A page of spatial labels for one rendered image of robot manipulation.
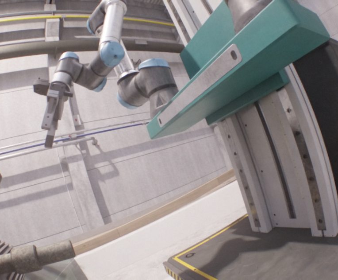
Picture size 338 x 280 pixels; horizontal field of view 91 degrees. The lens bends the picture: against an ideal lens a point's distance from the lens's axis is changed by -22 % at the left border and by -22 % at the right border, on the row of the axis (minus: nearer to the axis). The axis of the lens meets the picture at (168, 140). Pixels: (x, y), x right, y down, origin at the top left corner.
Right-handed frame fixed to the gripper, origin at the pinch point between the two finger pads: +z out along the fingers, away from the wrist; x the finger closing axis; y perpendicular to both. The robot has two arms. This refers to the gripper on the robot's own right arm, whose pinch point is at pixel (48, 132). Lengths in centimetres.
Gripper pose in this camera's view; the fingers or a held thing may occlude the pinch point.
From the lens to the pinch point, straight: 65.8
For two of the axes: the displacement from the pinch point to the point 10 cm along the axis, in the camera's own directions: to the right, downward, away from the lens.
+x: -4.5, 3.9, 8.0
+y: 8.9, 1.6, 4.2
